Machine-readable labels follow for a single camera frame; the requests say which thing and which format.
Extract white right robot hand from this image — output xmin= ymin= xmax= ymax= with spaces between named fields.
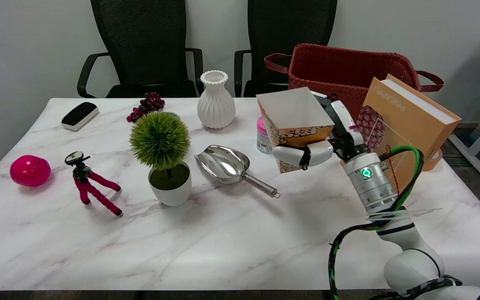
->
xmin=272 ymin=92 xmax=371 ymax=174

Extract orange popcorn box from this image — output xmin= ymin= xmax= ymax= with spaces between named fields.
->
xmin=256 ymin=87 xmax=335 ymax=174

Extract red woven basket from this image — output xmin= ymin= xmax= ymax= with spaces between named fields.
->
xmin=264 ymin=43 xmax=445 ymax=122

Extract orange pineapple book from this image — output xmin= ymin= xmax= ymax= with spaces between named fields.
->
xmin=340 ymin=74 xmax=462 ymax=194

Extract pink lid teal jar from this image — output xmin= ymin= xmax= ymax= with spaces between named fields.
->
xmin=257 ymin=116 xmax=273 ymax=154

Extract orange tape roll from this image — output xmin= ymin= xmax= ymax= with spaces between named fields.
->
xmin=421 ymin=148 xmax=444 ymax=172

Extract black mesh office chair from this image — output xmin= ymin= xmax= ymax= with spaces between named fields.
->
xmin=234 ymin=0 xmax=338 ymax=98
xmin=77 ymin=0 xmax=204 ymax=99

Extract silver metal scoop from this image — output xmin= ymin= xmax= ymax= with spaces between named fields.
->
xmin=194 ymin=145 xmax=281 ymax=198

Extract white ribbed vase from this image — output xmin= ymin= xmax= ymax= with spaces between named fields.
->
xmin=197 ymin=70 xmax=236 ymax=129

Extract green ball plant white pot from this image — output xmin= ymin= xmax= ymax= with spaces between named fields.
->
xmin=129 ymin=111 xmax=193 ymax=207

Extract dark red artificial grapes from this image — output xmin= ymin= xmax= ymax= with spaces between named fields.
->
xmin=126 ymin=92 xmax=165 ymax=123

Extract pink flexible mini tripod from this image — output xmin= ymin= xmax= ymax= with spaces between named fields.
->
xmin=65 ymin=151 xmax=123 ymax=217

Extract black white board eraser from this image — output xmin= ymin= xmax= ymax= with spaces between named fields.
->
xmin=61 ymin=101 xmax=100 ymax=131

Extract pink plastic ball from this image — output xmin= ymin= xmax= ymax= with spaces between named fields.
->
xmin=10 ymin=155 xmax=52 ymax=187

